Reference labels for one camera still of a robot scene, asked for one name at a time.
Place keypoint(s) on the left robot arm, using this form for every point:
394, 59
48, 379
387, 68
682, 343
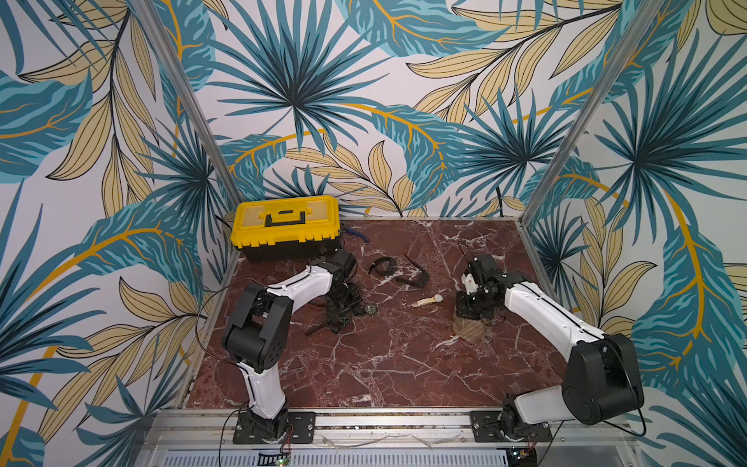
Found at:
258, 329

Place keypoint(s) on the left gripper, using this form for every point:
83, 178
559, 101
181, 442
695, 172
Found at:
353, 288

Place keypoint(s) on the blue handled pliers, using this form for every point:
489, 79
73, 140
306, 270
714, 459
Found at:
354, 233

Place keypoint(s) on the beige striped cloth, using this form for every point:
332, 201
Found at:
469, 330

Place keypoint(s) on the aluminium front rail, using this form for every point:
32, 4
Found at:
380, 437

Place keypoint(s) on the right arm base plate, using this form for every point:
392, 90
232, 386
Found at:
495, 426

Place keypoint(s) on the cream strap watch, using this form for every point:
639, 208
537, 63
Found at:
436, 299

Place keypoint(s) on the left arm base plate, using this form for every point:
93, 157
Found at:
295, 427

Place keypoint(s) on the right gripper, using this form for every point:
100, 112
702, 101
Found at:
476, 304

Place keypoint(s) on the black looped watch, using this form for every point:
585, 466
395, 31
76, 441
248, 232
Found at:
420, 281

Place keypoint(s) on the yellow black toolbox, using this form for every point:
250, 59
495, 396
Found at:
287, 228

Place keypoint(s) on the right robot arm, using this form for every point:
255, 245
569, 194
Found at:
602, 378

